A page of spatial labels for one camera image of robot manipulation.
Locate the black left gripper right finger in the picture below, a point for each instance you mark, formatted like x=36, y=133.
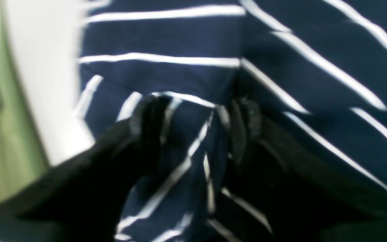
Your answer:
x=304, y=198

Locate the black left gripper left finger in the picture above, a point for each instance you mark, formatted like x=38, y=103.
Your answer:
x=81, y=199

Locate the navy white striped t-shirt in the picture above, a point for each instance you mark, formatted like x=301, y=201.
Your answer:
x=318, y=68

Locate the green side panel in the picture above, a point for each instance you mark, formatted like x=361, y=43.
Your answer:
x=22, y=158

